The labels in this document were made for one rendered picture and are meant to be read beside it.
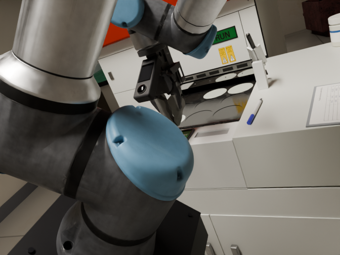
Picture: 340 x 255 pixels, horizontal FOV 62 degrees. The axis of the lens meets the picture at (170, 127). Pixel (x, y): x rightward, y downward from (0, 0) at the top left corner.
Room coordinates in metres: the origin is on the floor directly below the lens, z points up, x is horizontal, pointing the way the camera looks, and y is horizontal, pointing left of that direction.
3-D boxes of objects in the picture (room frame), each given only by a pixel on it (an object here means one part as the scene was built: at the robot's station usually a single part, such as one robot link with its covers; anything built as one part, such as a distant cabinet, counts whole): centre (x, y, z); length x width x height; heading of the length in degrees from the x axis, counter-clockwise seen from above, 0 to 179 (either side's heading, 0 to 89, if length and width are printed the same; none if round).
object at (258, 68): (0.81, -0.31, 1.03); 0.06 x 0.04 x 0.13; 147
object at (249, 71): (1.22, -0.27, 0.89); 0.44 x 0.02 x 0.10; 57
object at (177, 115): (0.71, -0.04, 1.04); 0.06 x 0.03 x 0.09; 147
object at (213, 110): (1.03, -0.17, 0.90); 0.34 x 0.34 x 0.01; 57
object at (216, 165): (0.76, 0.08, 0.89); 0.55 x 0.09 x 0.14; 57
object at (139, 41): (0.71, -0.03, 1.23); 0.08 x 0.08 x 0.05
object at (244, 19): (1.33, -0.13, 1.02); 0.81 x 0.03 x 0.40; 57
